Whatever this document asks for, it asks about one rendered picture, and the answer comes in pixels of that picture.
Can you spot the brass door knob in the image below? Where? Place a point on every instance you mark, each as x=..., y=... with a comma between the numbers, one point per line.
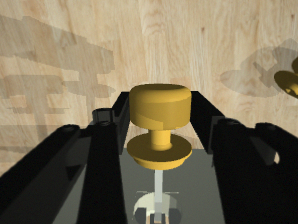
x=288, y=81

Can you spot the yellow door knob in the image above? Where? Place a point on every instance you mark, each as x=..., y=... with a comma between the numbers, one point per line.
x=159, y=108

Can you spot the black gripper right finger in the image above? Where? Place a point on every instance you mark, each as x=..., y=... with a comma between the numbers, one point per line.
x=250, y=193

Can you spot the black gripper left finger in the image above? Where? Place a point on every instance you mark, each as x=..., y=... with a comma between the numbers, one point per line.
x=34, y=189

